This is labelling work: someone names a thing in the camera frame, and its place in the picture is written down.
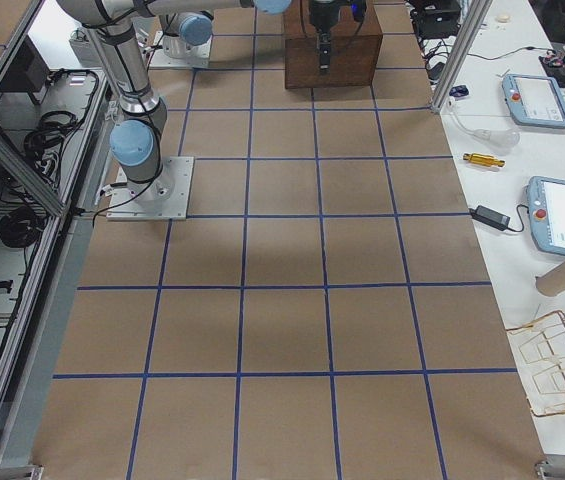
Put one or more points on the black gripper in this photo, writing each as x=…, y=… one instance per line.
x=320, y=15

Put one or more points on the dark wooden drawer cabinet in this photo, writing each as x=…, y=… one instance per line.
x=356, y=42

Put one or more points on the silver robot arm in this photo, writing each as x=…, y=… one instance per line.
x=136, y=141
x=184, y=33

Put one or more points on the blue computer mouse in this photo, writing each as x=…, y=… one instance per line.
x=459, y=91

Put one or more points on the clear light bulb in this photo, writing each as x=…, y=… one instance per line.
x=501, y=139

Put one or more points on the far teach pendant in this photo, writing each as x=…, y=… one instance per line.
x=534, y=101

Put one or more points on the teach pendant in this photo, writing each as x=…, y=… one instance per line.
x=546, y=200
x=534, y=101

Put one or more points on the black power adapter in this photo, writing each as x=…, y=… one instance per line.
x=490, y=217

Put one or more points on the near teach pendant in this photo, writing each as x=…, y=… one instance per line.
x=546, y=200

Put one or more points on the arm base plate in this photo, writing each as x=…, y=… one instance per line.
x=172, y=53
x=167, y=198

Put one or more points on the aluminium frame post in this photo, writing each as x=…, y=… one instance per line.
x=459, y=51

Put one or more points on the gold wire rack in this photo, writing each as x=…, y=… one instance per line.
x=539, y=349

